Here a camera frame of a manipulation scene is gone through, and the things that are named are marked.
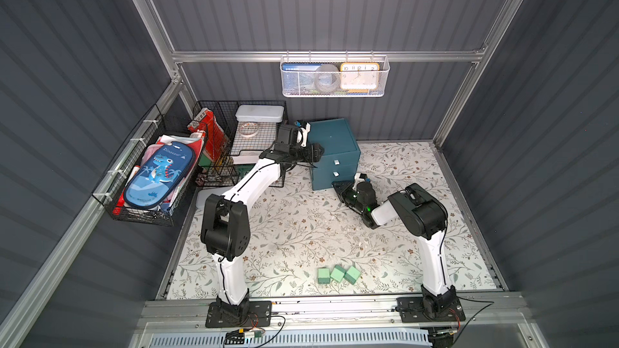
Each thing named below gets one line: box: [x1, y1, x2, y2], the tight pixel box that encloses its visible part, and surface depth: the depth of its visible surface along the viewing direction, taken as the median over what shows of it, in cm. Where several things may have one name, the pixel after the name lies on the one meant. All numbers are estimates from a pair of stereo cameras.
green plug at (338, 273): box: [330, 265, 346, 282], surface depth 81 cm
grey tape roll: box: [314, 63, 341, 93], surface depth 89 cm
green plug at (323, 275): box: [317, 267, 331, 285], surface depth 81 cm
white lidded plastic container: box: [235, 103, 285, 123], surface depth 104 cm
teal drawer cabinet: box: [309, 117, 362, 191], surface depth 93 cm
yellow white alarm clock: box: [340, 62, 381, 91], surface depth 90 cm
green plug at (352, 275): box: [343, 265, 362, 286], surface depth 81 cm
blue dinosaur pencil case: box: [123, 140, 196, 210], surface depth 66 cm
